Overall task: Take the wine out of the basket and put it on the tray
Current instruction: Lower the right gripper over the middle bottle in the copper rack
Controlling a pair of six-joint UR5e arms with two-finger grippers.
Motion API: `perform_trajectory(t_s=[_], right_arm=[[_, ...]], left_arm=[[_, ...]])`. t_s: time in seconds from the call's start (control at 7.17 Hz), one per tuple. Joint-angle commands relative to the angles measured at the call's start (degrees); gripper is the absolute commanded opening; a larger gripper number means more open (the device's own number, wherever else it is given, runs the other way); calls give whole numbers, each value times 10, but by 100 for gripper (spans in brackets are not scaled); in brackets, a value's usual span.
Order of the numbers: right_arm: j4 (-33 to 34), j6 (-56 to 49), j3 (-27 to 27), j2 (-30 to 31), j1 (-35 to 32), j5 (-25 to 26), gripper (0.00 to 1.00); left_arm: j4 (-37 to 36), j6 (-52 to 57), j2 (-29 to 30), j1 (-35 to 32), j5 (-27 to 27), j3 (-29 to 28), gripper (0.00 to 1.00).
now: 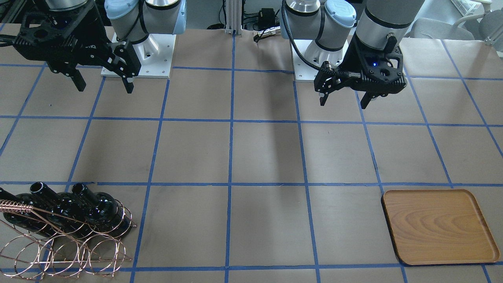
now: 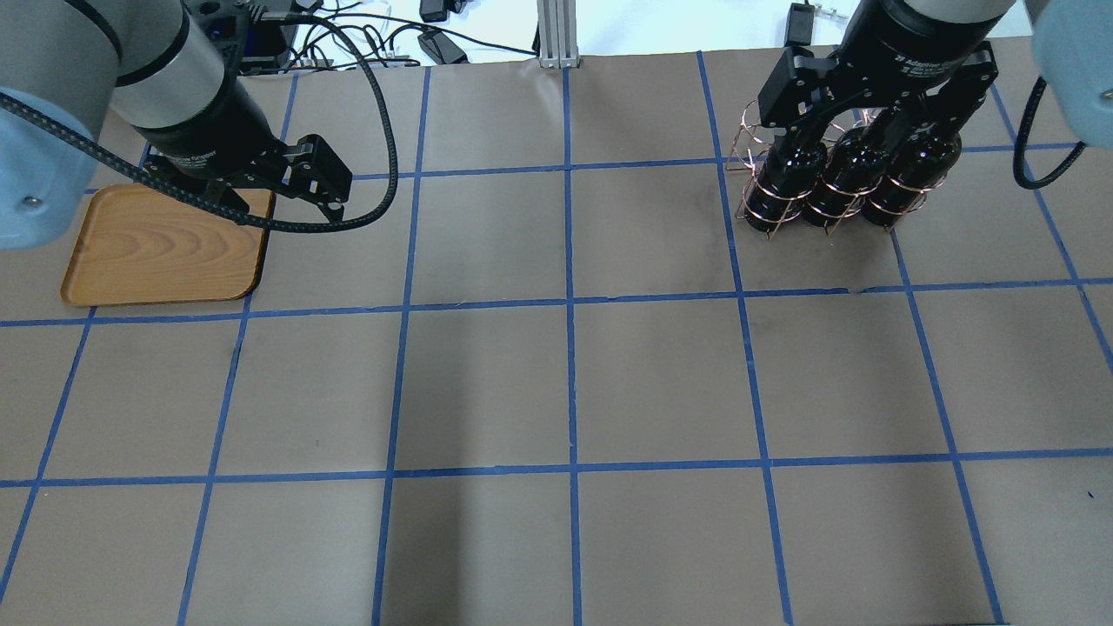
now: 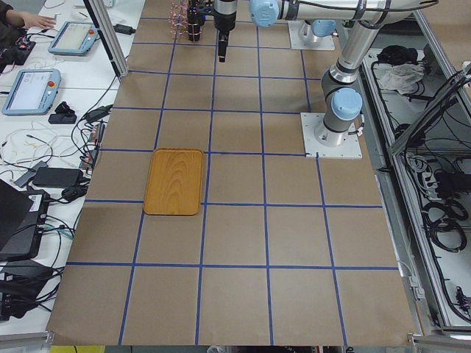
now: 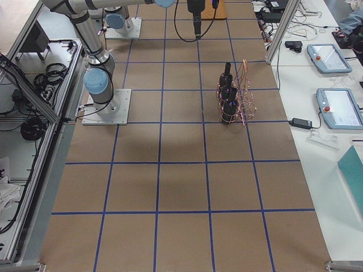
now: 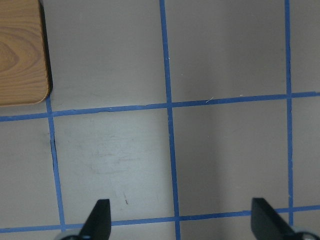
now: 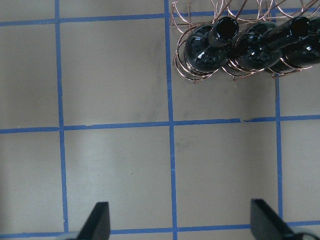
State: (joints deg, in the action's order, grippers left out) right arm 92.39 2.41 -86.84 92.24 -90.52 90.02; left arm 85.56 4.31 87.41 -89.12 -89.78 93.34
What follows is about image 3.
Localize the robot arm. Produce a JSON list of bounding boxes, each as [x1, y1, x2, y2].
[[314, 1, 419, 147], [249, 1, 438, 71]]

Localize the dark wine bottle left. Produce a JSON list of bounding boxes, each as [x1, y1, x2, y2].
[[187, 0, 202, 42]]

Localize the wooden tray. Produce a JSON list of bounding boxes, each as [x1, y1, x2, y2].
[[143, 149, 204, 216]]

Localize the person hand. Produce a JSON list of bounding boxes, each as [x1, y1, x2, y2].
[[20, 11, 56, 29]]

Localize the small black power brick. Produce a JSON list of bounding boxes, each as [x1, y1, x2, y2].
[[113, 24, 135, 35]]

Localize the upper teach pendant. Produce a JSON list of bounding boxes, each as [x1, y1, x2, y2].
[[48, 21, 98, 56]]

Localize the teach pendant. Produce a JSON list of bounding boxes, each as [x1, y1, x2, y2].
[[1, 68, 62, 116], [48, 21, 98, 56]]

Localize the white cloth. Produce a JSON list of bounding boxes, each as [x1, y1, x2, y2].
[[378, 63, 425, 94]]

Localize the lower teach pendant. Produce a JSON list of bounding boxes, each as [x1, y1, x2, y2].
[[1, 68, 62, 116]]

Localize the black power adapter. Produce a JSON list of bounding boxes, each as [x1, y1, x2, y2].
[[32, 167, 83, 188]]

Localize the black laptop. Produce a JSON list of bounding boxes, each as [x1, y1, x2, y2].
[[1, 181, 49, 262]]

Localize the copper wire bottle basket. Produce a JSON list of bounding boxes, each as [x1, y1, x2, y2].
[[168, 0, 188, 39]]

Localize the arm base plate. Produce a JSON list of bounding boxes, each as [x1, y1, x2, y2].
[[288, 20, 336, 51], [300, 113, 363, 160]]

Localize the aluminium frame post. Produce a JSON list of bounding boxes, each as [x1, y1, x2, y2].
[[83, 0, 129, 80]]

